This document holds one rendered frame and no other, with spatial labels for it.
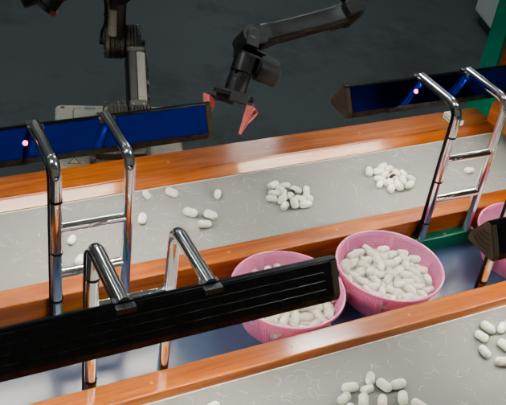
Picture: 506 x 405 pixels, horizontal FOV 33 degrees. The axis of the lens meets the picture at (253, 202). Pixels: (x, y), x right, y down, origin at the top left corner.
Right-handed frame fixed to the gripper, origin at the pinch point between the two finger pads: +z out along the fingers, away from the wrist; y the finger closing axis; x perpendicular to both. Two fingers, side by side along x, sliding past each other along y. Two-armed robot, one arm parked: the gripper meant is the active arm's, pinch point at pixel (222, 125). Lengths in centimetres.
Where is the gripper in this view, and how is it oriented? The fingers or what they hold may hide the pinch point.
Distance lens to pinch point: 223.7
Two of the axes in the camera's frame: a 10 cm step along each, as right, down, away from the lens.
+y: -9.3, -2.9, 2.1
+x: -1.8, -1.2, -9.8
